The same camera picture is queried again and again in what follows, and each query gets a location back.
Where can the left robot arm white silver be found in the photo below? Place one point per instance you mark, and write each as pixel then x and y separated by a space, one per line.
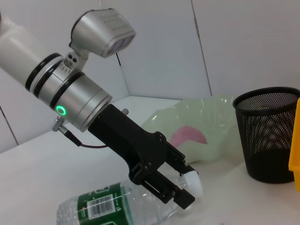
pixel 70 93

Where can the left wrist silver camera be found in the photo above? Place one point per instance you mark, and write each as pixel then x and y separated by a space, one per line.
pixel 100 30

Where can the yellow plastic storage bin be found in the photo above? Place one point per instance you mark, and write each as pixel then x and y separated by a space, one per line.
pixel 295 152

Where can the pink peach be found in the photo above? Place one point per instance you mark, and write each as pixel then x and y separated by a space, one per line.
pixel 189 137

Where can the green glass fruit plate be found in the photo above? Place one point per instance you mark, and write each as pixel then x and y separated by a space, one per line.
pixel 211 117

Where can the black mesh pen holder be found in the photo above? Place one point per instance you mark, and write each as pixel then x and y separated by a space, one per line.
pixel 267 154

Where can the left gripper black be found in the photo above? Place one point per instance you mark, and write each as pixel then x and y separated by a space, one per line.
pixel 131 143

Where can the clear water bottle green label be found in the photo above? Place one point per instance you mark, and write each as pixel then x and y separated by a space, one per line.
pixel 105 206

